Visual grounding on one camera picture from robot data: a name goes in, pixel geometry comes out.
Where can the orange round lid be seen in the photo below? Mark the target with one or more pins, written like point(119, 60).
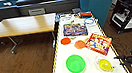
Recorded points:
point(80, 44)

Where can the small red flat box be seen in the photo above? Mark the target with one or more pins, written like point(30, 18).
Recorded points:
point(86, 14)

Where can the red board game box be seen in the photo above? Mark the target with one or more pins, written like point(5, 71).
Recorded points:
point(98, 43)

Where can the white bowl blue rim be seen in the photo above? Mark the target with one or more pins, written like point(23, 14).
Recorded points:
point(89, 21)

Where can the white serving table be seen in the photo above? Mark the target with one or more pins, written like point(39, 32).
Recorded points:
point(88, 58)

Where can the yellow plastic bowl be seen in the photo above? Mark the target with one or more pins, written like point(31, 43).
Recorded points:
point(104, 64)

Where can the red round lid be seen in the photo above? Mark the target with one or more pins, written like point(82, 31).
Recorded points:
point(65, 41)

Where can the dark small device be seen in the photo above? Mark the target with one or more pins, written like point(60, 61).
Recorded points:
point(58, 18)

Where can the white round plate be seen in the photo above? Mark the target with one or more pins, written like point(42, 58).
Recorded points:
point(67, 19)

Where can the yellow wooden table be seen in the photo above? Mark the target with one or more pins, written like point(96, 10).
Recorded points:
point(23, 25)

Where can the green plastic bowl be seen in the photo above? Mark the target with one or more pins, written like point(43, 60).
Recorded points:
point(75, 64)

